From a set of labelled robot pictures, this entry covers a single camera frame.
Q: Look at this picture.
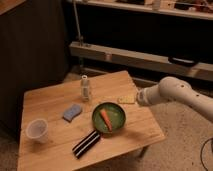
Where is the wooden table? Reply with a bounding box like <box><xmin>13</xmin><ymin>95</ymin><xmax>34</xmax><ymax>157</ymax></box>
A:
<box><xmin>18</xmin><ymin>71</ymin><xmax>165</xmax><ymax>171</ymax></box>

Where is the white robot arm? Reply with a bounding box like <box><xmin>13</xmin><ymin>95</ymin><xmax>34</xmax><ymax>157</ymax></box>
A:
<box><xmin>136</xmin><ymin>76</ymin><xmax>213</xmax><ymax>123</ymax></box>

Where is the black handle on rail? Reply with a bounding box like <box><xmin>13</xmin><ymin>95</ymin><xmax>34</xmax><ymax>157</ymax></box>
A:
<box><xmin>168</xmin><ymin>57</ymin><xmax>199</xmax><ymax>67</ymax></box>

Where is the green frying pan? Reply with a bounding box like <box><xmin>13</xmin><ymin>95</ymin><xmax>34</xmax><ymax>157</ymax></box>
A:
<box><xmin>92</xmin><ymin>102</ymin><xmax>126</xmax><ymax>134</ymax></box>

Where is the metal shelf rail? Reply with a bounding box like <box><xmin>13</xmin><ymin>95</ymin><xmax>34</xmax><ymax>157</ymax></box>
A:
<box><xmin>69</xmin><ymin>41</ymin><xmax>213</xmax><ymax>81</ymax></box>

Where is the blue sponge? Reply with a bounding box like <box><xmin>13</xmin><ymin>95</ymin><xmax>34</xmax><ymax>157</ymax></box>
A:
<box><xmin>63</xmin><ymin>104</ymin><xmax>82</xmax><ymax>122</ymax></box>

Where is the black cable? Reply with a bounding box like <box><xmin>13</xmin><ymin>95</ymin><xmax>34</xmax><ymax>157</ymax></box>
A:
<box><xmin>200</xmin><ymin>137</ymin><xmax>213</xmax><ymax>171</ymax></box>

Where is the metal vertical pole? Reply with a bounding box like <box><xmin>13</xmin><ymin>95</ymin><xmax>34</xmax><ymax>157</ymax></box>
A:
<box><xmin>73</xmin><ymin>0</ymin><xmax>83</xmax><ymax>46</ymax></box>

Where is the orange pepper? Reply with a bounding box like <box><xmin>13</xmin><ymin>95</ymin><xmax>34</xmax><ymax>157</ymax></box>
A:
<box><xmin>100</xmin><ymin>109</ymin><xmax>112</xmax><ymax>132</ymax></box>

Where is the white ceramic cup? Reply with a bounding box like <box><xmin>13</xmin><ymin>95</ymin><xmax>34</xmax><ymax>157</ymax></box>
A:
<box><xmin>25</xmin><ymin>118</ymin><xmax>48</xmax><ymax>143</ymax></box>

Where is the yellow sponge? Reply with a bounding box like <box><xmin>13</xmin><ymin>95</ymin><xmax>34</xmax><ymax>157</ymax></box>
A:
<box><xmin>118</xmin><ymin>95</ymin><xmax>135</xmax><ymax>104</ymax></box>

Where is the black white striped pan handle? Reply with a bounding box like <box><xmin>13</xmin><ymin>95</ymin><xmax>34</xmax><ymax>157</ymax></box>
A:
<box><xmin>72</xmin><ymin>130</ymin><xmax>101</xmax><ymax>159</ymax></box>

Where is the clear plastic bottle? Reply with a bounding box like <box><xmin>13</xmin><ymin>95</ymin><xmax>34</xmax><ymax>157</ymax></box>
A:
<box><xmin>81</xmin><ymin>75</ymin><xmax>91</xmax><ymax>101</ymax></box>

